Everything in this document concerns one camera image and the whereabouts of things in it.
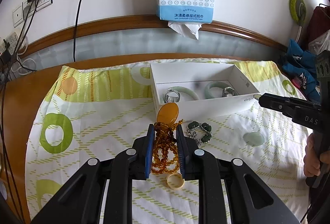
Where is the green stone silver bracelet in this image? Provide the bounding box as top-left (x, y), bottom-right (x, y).
top-left (186, 120), bottom-right (213, 146)

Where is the amber bead necklace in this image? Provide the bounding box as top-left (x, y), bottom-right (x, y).
top-left (150, 119), bottom-right (184, 176)

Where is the amber oval pendant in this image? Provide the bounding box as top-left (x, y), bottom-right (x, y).
top-left (157, 103), bottom-right (179, 126)

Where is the cream bone ring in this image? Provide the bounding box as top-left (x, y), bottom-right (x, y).
top-left (165, 172), bottom-right (185, 190)

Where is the silver ring with stone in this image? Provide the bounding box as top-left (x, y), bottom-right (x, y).
top-left (164, 89), bottom-right (180, 104)

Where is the round pale jade disc pendant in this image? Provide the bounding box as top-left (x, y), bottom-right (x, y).
top-left (243, 132), bottom-right (265, 146)

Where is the large pale jade bangle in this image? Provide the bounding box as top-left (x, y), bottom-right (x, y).
top-left (163, 87), bottom-right (199, 103)

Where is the large silver ring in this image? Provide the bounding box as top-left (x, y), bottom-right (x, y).
top-left (222, 86), bottom-right (237, 98)

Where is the small green jade bangle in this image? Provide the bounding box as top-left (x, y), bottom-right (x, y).
top-left (204, 81), bottom-right (238, 99)

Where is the right hand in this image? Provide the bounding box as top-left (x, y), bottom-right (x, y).
top-left (304, 133), bottom-right (321, 178)

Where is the blue cloth bag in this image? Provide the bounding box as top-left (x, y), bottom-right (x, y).
top-left (279, 39), bottom-right (320, 103)

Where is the white vivo cardboard box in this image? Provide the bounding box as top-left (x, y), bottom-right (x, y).
top-left (151, 62), bottom-right (259, 121)

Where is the green patterned white cloth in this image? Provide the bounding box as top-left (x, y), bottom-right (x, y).
top-left (25, 61), bottom-right (310, 218)

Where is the white power strip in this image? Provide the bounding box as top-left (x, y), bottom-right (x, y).
top-left (0, 31), bottom-right (28, 55)

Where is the wooden headboard rail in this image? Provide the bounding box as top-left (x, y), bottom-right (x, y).
top-left (23, 14), bottom-right (286, 57)

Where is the green round wall hook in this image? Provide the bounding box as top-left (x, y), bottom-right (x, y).
top-left (289, 0), bottom-right (306, 27)

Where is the black hanging cable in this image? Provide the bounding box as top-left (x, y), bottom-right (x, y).
top-left (73, 0), bottom-right (104, 63)

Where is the white wall socket panel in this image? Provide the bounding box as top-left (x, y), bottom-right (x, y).
top-left (12, 0), bottom-right (53, 27)

